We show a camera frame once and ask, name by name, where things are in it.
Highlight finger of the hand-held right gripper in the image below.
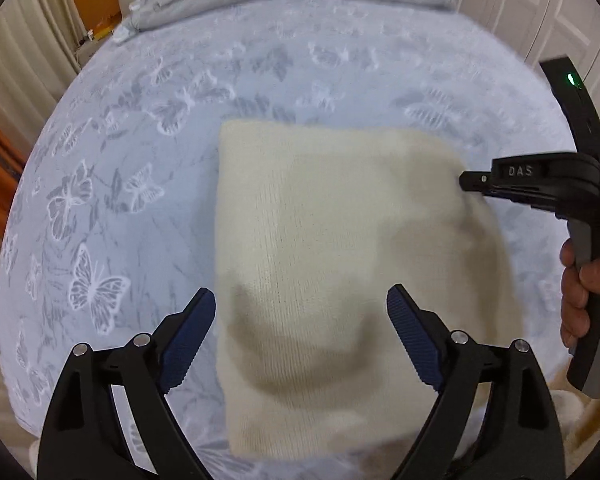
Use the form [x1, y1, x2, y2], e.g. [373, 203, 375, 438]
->
[459, 170, 561, 209]

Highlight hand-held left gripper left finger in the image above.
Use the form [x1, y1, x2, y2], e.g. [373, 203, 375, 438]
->
[36, 287, 217, 480]

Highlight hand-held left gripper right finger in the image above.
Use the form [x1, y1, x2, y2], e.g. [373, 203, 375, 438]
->
[386, 283, 567, 480]

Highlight cream knit cardigan red buttons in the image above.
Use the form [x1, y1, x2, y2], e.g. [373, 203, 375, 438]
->
[214, 120, 526, 461]

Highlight person's right hand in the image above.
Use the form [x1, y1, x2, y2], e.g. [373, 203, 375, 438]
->
[560, 240, 600, 349]

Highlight blue butterfly print bedsheet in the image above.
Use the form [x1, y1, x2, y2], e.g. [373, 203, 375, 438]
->
[0, 0, 581, 480]

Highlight small cream cloth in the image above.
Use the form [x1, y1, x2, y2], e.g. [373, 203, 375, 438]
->
[550, 387, 588, 461]

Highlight white wardrobe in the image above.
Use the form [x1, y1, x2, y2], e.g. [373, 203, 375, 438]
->
[430, 0, 600, 171]

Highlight orange curtain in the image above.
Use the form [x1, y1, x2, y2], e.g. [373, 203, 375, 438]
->
[0, 107, 28, 233]

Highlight bedside table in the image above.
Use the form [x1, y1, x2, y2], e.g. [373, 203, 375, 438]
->
[75, 20, 122, 57]

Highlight white frilled cloth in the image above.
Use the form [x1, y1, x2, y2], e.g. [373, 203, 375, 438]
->
[112, 17, 138, 43]

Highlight cream curtain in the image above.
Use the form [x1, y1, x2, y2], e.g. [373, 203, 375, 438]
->
[0, 0, 83, 126]

